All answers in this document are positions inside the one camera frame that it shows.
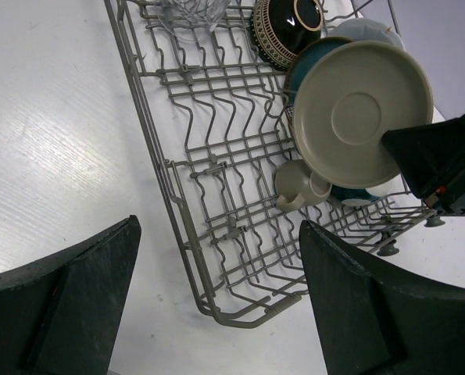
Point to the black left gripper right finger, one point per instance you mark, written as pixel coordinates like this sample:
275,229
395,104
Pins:
374,317

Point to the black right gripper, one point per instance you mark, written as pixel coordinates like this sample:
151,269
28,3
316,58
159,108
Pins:
432,160

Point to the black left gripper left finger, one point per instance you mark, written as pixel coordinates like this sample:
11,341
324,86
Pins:
61,314

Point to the teal bowl cream inside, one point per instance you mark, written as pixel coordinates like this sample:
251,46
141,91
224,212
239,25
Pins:
359,197

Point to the grey round plate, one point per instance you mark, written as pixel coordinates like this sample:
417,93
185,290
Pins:
348,101

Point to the grey ceramic mug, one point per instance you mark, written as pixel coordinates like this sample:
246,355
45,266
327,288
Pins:
297,186

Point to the light blue scalloped plate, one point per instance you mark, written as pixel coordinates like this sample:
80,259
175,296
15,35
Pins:
363,29

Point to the dark teal plate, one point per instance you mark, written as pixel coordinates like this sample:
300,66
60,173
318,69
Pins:
307,58

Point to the brown bowl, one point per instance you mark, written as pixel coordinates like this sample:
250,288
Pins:
281,29

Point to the clear drinking glass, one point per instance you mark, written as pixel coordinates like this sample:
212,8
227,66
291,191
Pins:
204,14

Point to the grey wire dish rack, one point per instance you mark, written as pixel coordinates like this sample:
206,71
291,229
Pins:
216,123

